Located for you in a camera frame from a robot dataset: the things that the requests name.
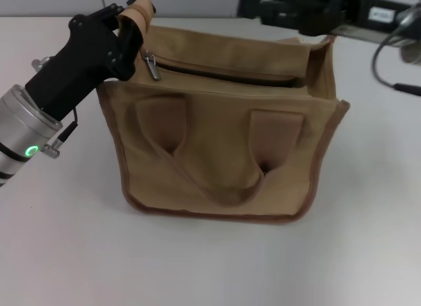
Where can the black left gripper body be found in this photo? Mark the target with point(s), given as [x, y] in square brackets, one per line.
[75, 56]

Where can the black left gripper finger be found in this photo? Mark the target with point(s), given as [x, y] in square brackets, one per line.
[128, 49]
[126, 3]

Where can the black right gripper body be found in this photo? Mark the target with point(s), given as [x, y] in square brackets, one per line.
[355, 6]

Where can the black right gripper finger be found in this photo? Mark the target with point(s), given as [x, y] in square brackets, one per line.
[279, 10]

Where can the silver metal zipper pull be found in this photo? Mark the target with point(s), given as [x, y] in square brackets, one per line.
[153, 67]

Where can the khaki canvas food bag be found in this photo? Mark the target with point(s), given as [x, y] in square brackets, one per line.
[213, 148]

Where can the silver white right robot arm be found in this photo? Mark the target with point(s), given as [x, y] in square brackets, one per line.
[411, 49]

